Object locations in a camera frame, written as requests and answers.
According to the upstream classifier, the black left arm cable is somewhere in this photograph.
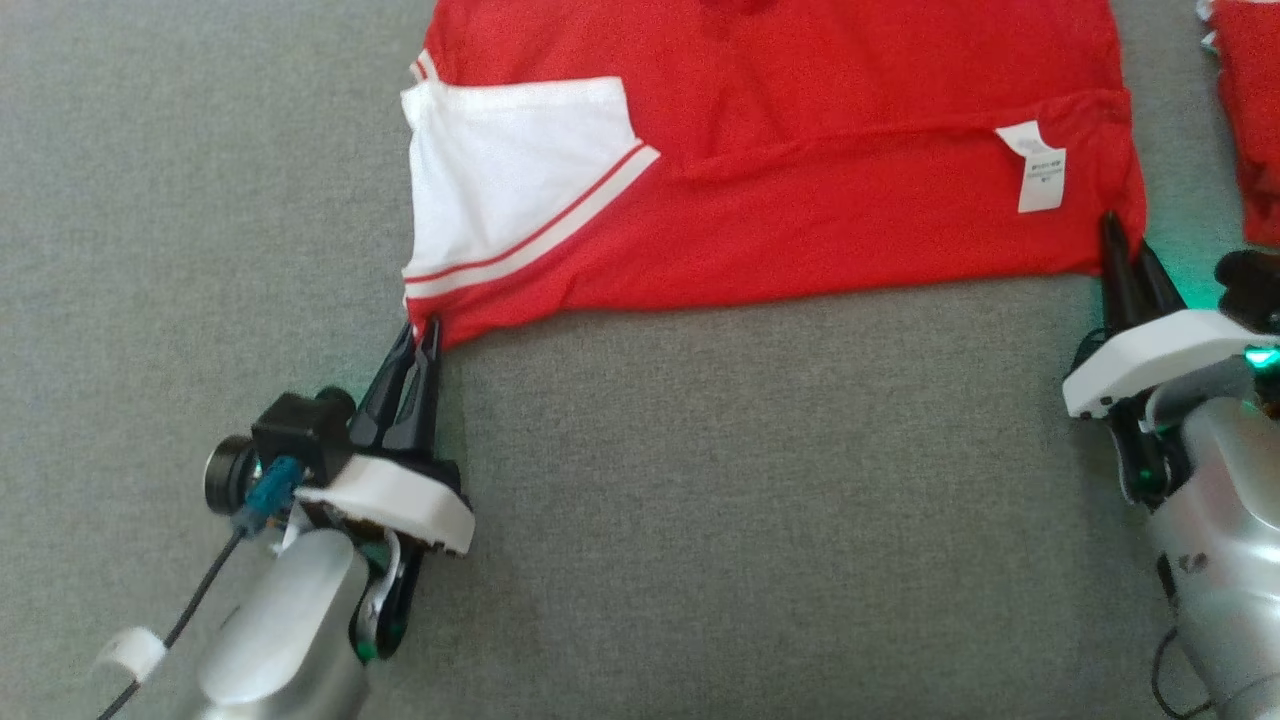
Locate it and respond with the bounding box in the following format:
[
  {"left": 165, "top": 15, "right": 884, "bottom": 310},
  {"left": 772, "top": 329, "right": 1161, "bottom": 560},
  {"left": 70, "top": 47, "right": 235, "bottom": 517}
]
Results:
[{"left": 95, "top": 458, "right": 303, "bottom": 720}]

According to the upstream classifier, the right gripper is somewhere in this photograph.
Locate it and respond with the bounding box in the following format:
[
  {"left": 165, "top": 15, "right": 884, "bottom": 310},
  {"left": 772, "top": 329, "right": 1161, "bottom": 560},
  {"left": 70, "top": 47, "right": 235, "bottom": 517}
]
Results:
[{"left": 1062, "top": 212, "right": 1266, "bottom": 419}]

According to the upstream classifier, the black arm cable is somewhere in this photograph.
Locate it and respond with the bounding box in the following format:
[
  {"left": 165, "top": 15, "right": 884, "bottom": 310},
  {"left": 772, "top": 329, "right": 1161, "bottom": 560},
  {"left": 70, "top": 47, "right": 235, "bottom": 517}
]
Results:
[
  {"left": 95, "top": 458, "right": 303, "bottom": 720},
  {"left": 1150, "top": 625, "right": 1216, "bottom": 720}
]

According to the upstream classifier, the red and white shirt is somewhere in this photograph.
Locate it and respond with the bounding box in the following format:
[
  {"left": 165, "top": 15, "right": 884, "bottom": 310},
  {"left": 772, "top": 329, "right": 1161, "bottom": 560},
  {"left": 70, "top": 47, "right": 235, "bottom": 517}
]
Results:
[{"left": 400, "top": 0, "right": 1148, "bottom": 351}]

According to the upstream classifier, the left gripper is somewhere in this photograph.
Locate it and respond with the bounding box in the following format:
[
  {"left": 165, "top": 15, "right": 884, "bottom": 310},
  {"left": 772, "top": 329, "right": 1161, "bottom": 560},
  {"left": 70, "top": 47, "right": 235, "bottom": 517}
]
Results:
[{"left": 292, "top": 318, "right": 477, "bottom": 557}]

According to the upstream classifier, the white cable clip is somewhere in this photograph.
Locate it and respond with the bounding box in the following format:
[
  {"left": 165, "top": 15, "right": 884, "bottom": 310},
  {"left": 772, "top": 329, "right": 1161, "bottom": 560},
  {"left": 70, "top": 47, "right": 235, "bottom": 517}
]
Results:
[{"left": 95, "top": 628, "right": 167, "bottom": 684}]

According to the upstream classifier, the large grey sofa seat cushion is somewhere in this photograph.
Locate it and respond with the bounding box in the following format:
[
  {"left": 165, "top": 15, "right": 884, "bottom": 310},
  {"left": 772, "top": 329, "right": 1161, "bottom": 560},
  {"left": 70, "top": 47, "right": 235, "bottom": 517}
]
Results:
[{"left": 0, "top": 0, "right": 1280, "bottom": 720}]

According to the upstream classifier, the red garment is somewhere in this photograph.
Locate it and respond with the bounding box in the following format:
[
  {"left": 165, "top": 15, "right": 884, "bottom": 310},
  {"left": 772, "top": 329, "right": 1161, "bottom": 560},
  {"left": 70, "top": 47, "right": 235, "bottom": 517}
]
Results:
[{"left": 1197, "top": 0, "right": 1280, "bottom": 249}]

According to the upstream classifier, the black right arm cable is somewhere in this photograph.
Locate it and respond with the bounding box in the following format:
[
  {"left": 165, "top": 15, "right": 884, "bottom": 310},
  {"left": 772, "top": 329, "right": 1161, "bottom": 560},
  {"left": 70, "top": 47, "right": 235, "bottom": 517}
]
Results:
[{"left": 1150, "top": 625, "right": 1216, "bottom": 720}]

